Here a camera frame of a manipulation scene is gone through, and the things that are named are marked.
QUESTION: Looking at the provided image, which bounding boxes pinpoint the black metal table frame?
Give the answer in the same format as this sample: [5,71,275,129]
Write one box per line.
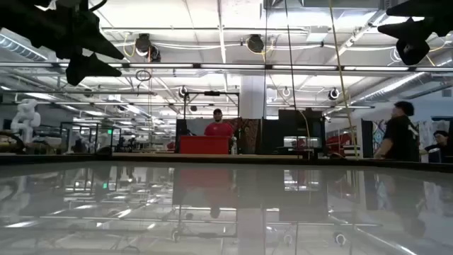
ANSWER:
[0,153,453,174]

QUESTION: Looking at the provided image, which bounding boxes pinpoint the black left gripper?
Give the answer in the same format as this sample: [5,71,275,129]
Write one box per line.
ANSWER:
[0,0,125,87]

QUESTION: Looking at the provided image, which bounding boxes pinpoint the person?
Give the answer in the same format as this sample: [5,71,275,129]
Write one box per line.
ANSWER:
[373,101,421,163]
[203,108,236,137]
[422,130,453,164]

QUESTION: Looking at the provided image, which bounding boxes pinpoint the yellow hanging cable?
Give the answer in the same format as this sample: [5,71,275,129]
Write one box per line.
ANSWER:
[328,0,359,160]

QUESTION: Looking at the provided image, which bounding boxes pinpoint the black hanging cable reel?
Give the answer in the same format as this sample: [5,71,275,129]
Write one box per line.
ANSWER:
[246,33,265,55]
[134,33,162,64]

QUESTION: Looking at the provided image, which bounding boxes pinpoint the red box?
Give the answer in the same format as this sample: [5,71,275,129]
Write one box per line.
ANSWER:
[178,135,231,155]

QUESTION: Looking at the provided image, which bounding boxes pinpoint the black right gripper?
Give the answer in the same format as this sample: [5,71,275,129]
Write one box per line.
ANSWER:
[377,0,453,67]

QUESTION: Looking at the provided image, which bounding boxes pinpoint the black metal rig frame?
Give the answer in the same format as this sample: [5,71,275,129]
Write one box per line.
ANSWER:
[183,90,241,120]

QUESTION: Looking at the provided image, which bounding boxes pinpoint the black cabinet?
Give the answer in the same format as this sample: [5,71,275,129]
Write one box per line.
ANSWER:
[277,108,327,157]

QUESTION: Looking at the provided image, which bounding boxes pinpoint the white robot figure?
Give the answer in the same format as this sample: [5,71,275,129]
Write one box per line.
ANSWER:
[10,98,42,145]

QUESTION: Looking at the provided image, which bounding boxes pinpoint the black hanging cable with coil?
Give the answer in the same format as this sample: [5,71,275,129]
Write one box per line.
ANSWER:
[284,0,302,111]

